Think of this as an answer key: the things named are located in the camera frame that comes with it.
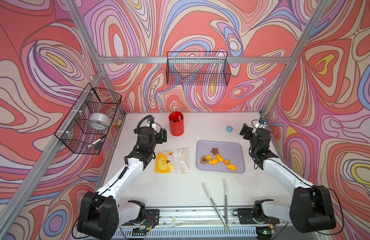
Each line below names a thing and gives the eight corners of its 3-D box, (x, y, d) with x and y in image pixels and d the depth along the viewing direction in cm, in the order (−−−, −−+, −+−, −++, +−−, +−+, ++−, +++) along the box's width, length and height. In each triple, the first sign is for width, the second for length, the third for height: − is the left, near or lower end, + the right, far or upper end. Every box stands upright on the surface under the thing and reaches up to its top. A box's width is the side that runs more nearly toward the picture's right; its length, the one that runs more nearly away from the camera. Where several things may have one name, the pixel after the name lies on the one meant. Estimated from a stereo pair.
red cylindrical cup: (170, 136, 108) (168, 122, 96) (171, 125, 115) (169, 111, 103) (183, 136, 108) (183, 122, 96) (183, 125, 115) (183, 111, 103)
